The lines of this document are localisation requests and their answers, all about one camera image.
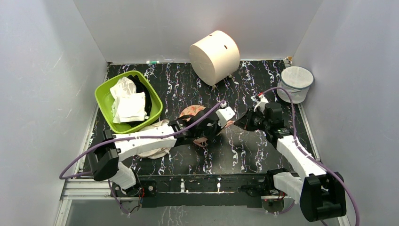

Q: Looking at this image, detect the floral mesh laundry bag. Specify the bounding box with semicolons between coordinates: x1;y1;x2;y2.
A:
179;105;234;148

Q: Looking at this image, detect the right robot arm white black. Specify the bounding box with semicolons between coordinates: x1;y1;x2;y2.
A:
234;103;347;222

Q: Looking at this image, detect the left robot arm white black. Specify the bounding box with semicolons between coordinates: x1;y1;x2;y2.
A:
87;105;234;196

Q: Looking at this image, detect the beige round mesh laundry bag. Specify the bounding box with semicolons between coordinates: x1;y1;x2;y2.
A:
137;119;171;159

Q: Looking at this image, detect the white cylindrical mesh bag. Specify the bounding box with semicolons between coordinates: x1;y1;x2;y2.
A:
277;66;314;104

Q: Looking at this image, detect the cream cylindrical drum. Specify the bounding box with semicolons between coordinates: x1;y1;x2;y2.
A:
189;30;240;87

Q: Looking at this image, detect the black cloth in basin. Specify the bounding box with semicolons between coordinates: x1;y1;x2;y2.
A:
128;75;152;114

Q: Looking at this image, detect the white cloth in basin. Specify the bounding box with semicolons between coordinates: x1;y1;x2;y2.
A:
110;77;148;123

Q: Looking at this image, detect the green plastic basin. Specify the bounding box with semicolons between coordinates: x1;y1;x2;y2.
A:
95;70;163;134

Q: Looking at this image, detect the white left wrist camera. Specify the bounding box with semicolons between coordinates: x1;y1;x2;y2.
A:
216;107;236;129

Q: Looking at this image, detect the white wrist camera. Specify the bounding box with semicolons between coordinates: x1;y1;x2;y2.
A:
216;107;236;129
253;93;269;113

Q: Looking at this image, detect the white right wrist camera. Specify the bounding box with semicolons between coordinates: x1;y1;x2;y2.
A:
253;93;269;113

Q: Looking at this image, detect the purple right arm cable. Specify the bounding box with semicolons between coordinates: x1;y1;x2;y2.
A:
257;87;361;226

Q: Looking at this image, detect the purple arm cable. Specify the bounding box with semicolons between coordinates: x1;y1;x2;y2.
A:
257;87;361;226
59;99;227;216

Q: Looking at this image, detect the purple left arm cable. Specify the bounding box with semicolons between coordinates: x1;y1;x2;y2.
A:
59;99;227;216

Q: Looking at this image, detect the aluminium base frame rail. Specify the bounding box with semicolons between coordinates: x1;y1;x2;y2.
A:
55;176;351;226

